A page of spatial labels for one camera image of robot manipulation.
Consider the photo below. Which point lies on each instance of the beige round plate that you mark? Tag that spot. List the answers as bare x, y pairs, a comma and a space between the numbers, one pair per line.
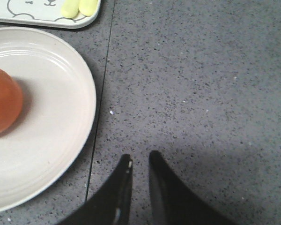
58, 112

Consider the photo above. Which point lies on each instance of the white bear-print tray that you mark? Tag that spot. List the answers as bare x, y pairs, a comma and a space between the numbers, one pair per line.
42, 13

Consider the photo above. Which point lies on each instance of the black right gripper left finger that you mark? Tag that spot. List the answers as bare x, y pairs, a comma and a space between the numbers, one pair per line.
110, 205

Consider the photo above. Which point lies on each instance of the yellow plastic fork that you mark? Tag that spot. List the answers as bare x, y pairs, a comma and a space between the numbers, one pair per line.
87, 7

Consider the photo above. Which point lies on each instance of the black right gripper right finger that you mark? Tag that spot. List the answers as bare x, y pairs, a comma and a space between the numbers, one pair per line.
172, 202

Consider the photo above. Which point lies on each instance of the orange mandarin fruit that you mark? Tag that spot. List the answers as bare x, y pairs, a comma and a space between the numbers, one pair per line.
11, 100

